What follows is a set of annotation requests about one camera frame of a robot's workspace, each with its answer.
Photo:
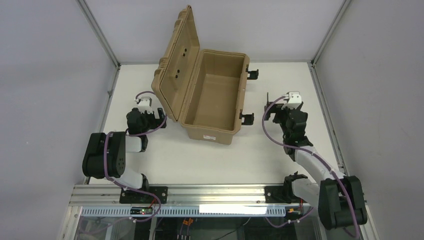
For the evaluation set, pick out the orange black screwdriver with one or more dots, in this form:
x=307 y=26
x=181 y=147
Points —
x=267 y=98

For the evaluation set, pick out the lower black toolbox latch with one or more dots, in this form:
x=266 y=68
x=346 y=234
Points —
x=246 y=119

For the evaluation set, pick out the black toolbox latch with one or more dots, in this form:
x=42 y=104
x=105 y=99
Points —
x=252 y=74
x=246 y=119

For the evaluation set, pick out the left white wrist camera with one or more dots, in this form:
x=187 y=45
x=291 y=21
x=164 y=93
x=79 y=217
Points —
x=144 y=104

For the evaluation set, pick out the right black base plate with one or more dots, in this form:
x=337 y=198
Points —
x=275 y=194

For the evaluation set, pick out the tan plastic toolbox bin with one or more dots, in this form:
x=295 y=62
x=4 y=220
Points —
x=202 y=89

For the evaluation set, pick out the aluminium frame post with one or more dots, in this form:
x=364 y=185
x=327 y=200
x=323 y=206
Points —
x=313 y=69
x=98 y=32

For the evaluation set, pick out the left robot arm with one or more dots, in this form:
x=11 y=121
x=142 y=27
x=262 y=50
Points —
x=105 y=155

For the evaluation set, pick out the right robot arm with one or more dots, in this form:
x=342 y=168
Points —
x=338 y=198

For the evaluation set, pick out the aluminium mounting rail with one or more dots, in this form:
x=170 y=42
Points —
x=178 y=194

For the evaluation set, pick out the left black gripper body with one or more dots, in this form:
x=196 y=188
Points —
x=161 y=114

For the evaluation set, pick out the perforated cable tray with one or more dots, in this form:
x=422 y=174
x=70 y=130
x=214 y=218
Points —
x=203 y=210

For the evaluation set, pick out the upper black toolbox latch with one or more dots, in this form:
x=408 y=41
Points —
x=252 y=74

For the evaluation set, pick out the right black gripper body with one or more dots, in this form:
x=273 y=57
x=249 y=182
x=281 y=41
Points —
x=279 y=110

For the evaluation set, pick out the left aluminium frame post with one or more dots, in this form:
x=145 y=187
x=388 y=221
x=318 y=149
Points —
x=98 y=32

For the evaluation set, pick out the right aluminium frame post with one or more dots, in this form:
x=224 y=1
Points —
x=313 y=69

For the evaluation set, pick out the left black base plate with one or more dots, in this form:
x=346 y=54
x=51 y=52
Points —
x=132 y=197

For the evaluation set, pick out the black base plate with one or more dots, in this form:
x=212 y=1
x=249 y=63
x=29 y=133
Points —
x=132 y=197
x=275 y=194

